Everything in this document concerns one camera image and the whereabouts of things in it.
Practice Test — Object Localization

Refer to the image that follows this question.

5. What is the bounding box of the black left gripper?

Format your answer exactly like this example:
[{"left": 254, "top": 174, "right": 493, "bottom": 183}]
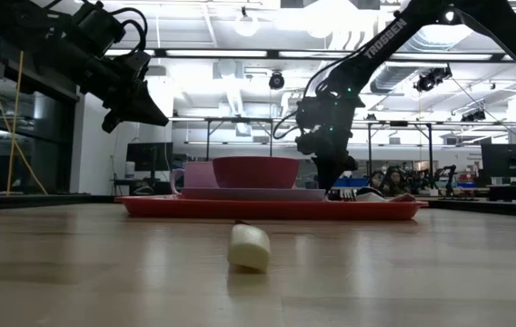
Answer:
[{"left": 80, "top": 50, "right": 170, "bottom": 134}]

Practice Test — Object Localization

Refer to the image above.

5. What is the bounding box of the red plastic tray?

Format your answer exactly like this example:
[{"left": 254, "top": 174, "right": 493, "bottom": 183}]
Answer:
[{"left": 114, "top": 194, "right": 430, "bottom": 223}]

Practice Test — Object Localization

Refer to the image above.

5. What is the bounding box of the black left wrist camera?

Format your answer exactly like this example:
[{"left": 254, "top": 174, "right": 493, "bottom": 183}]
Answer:
[{"left": 70, "top": 1, "right": 127, "bottom": 58}]

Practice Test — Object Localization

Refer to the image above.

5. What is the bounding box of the black computer monitor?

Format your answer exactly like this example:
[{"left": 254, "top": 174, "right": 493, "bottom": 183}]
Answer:
[
  {"left": 125, "top": 141, "right": 174, "bottom": 173},
  {"left": 481, "top": 143, "right": 516, "bottom": 180}
]

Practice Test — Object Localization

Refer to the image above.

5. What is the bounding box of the yellow cable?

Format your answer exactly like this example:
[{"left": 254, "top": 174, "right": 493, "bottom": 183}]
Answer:
[
  {"left": 5, "top": 49, "right": 25, "bottom": 193},
  {"left": 0, "top": 8, "right": 50, "bottom": 197}
]

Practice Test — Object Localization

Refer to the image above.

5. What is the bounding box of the blue storage bin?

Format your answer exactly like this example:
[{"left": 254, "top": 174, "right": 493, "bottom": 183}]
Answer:
[{"left": 333, "top": 177, "right": 371, "bottom": 189}]

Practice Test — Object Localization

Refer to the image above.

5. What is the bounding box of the lavender plastic plate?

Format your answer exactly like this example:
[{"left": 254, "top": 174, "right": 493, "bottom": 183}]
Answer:
[{"left": 180, "top": 186, "right": 329, "bottom": 203}]

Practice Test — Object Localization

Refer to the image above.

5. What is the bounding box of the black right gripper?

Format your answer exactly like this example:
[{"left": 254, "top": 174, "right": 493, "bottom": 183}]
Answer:
[{"left": 296, "top": 88, "right": 367, "bottom": 192}]

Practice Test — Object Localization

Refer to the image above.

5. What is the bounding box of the fork with teal handle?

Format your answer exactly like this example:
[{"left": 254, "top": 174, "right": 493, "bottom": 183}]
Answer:
[{"left": 329, "top": 188, "right": 360, "bottom": 203}]

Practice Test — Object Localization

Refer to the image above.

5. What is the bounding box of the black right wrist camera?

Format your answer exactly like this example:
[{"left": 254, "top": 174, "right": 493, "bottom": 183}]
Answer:
[{"left": 294, "top": 96, "right": 332, "bottom": 132}]

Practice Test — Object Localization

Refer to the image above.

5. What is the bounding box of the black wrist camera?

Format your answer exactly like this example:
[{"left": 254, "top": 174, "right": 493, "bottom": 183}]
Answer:
[
  {"left": 294, "top": 96, "right": 332, "bottom": 132},
  {"left": 70, "top": 1, "right": 127, "bottom": 58}
]

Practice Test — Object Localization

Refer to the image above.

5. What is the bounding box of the magenta plastic bowl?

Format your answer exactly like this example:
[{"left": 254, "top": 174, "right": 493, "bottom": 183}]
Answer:
[{"left": 212, "top": 155, "right": 301, "bottom": 191}]

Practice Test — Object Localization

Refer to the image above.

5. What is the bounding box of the cream oblong object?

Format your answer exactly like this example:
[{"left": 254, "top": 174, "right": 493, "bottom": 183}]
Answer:
[{"left": 226, "top": 220, "right": 272, "bottom": 274}]

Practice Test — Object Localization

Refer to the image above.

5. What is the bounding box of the white ring lamp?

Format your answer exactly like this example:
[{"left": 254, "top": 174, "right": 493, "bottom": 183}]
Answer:
[{"left": 233, "top": 5, "right": 261, "bottom": 38}]

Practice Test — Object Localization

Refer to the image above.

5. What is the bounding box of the ceiling light strip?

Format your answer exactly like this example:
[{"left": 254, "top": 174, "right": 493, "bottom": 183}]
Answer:
[
  {"left": 389, "top": 52, "right": 494, "bottom": 62},
  {"left": 278, "top": 50, "right": 360, "bottom": 60},
  {"left": 165, "top": 48, "right": 269, "bottom": 58}
]

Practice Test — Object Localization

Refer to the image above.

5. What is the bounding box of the black ceiling camera cluster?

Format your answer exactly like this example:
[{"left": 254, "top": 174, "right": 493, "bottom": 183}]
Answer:
[{"left": 413, "top": 64, "right": 453, "bottom": 94}]

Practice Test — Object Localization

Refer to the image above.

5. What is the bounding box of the pink plastic cup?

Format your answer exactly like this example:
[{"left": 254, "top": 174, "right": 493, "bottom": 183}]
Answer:
[{"left": 170, "top": 161, "right": 218, "bottom": 198}]

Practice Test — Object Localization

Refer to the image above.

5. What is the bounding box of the beige napkin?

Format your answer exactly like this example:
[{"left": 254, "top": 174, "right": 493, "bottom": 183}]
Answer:
[{"left": 355, "top": 191, "right": 419, "bottom": 203}]

